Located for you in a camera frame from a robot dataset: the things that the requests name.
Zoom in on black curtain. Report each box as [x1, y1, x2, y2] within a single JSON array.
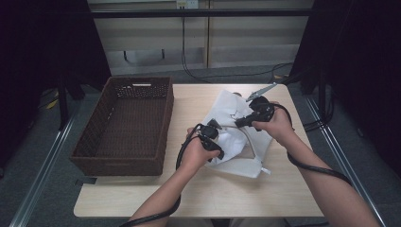
[[288, 0, 401, 178], [0, 0, 112, 171]]

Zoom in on white mesh laundry bag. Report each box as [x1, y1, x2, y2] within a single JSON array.
[[201, 89, 273, 179]]

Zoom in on person's leg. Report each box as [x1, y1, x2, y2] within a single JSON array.
[[164, 218, 213, 227], [230, 218, 287, 227]]

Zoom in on yellow floor tape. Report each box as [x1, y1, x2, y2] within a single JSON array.
[[46, 91, 61, 110]]

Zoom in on person's left hand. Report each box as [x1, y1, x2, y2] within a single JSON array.
[[179, 127, 221, 173]]

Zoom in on person's right leg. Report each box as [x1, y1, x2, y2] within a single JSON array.
[[230, 218, 287, 227]]

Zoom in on metal floor rail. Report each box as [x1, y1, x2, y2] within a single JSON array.
[[305, 96, 387, 227], [9, 107, 81, 227]]

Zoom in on black metal stand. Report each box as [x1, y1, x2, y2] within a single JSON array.
[[56, 74, 86, 131]]

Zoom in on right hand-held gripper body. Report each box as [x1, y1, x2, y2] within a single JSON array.
[[245, 82, 278, 125]]

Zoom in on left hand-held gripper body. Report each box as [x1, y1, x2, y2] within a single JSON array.
[[197, 117, 223, 149]]

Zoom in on person's left leg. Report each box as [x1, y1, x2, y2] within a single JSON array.
[[164, 218, 213, 227]]

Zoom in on black floor cables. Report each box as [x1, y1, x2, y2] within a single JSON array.
[[304, 91, 336, 131]]

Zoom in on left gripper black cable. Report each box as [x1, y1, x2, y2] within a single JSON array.
[[118, 123, 202, 227]]

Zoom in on white wall outlet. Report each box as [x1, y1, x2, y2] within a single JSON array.
[[175, 0, 200, 9]]

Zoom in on thin black wall cable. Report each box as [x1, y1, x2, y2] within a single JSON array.
[[181, 17, 294, 83]]

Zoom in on black horizontal bar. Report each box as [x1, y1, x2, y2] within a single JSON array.
[[89, 9, 316, 18]]

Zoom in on person's right hand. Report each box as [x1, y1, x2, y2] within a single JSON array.
[[252, 101, 296, 148]]

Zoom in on brown wicker basket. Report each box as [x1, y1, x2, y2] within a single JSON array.
[[69, 76, 175, 177]]

